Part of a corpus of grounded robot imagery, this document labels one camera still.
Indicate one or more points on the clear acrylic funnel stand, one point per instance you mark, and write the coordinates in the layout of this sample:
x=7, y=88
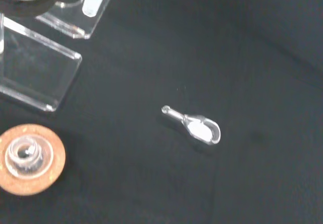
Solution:
x=38, y=65

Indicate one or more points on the glass weighing funnel with powder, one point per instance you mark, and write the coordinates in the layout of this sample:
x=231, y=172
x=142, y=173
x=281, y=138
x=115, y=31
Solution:
x=202, y=130

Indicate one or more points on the round-bottom glass flask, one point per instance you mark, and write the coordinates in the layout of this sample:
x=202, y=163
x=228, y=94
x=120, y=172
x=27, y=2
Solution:
x=24, y=156

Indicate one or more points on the black cloth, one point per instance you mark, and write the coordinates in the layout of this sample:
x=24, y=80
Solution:
x=202, y=57

